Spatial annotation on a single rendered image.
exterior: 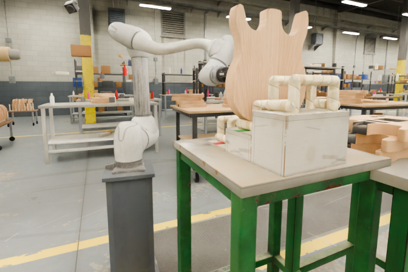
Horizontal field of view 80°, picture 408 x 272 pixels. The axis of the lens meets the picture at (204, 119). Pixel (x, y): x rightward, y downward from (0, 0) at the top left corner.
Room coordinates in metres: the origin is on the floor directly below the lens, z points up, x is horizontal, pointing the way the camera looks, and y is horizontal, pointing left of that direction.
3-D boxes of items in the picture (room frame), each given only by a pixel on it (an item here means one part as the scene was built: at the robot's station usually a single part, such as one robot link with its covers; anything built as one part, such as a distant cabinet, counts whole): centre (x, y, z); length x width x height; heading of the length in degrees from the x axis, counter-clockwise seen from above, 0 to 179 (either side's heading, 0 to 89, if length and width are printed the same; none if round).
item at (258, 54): (0.90, -0.24, 1.25); 0.35 x 0.04 x 0.40; 117
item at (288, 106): (0.71, -0.22, 1.12); 0.11 x 0.03 x 0.03; 28
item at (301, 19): (0.96, -0.36, 1.41); 0.07 x 0.04 x 0.10; 117
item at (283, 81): (0.79, -0.29, 1.20); 0.20 x 0.03 x 0.03; 117
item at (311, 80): (0.72, -0.33, 1.20); 0.20 x 0.03 x 0.03; 117
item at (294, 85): (0.68, -0.25, 1.15); 0.03 x 0.03 x 0.09
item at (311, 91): (0.83, -0.37, 1.15); 0.03 x 0.03 x 0.09
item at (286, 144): (0.76, -0.31, 1.02); 0.27 x 0.15 x 0.17; 118
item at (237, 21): (0.84, -0.12, 1.40); 0.07 x 0.04 x 0.09; 117
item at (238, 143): (0.90, -0.24, 0.98); 0.27 x 0.16 x 0.09; 118
